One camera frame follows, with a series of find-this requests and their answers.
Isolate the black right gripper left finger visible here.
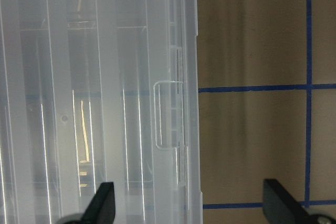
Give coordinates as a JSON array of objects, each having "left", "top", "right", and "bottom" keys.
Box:
[{"left": 58, "top": 182, "right": 116, "bottom": 224}]

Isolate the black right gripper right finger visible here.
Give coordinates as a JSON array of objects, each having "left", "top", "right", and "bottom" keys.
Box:
[{"left": 263, "top": 179, "right": 335, "bottom": 224}]

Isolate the clear plastic box lid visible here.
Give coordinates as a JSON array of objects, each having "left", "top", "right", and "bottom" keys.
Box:
[{"left": 1, "top": 0, "right": 203, "bottom": 223}]

